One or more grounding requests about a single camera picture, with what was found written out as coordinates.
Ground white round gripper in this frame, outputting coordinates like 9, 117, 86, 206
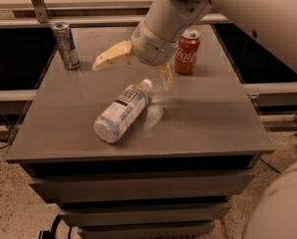
93, 21, 177, 90

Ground clear blue-labelled plastic bottle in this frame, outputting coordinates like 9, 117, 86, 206
94, 79, 152, 143

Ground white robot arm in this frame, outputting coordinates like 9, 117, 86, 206
93, 0, 297, 239

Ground red Coca-Cola can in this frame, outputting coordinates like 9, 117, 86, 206
174, 29, 200, 75

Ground silver blue energy drink can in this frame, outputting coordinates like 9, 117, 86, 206
51, 22, 80, 70

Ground grey drawer cabinet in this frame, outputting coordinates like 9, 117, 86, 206
6, 25, 274, 239

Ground metal railing frame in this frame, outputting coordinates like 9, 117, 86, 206
0, 0, 229, 30

